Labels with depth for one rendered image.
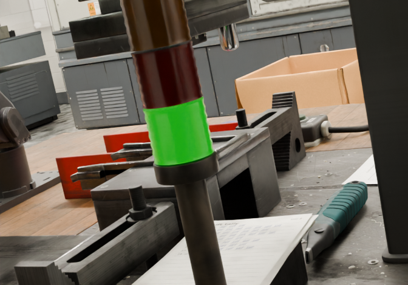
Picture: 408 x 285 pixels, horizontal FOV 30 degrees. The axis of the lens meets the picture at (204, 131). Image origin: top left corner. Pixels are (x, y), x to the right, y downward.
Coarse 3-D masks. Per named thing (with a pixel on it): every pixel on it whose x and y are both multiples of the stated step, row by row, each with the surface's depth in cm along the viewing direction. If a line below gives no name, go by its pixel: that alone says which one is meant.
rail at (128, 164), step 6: (114, 162) 79; (120, 162) 78; (126, 162) 77; (132, 162) 77; (138, 162) 77; (144, 162) 76; (150, 162) 76; (108, 168) 79; (114, 168) 78; (120, 168) 78; (126, 168) 78; (114, 174) 78
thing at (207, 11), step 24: (192, 0) 70; (216, 0) 75; (240, 0) 80; (72, 24) 70; (96, 24) 69; (120, 24) 68; (192, 24) 70; (216, 24) 74; (96, 48) 69; (120, 48) 68
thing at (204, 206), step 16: (208, 160) 46; (160, 176) 46; (176, 176) 45; (192, 176) 45; (208, 176) 46; (176, 192) 47; (192, 192) 47; (192, 208) 47; (208, 208) 47; (192, 224) 47; (208, 224) 47; (192, 240) 47; (208, 240) 47; (192, 256) 48; (208, 256) 47; (192, 272) 48; (208, 272) 48; (224, 272) 49
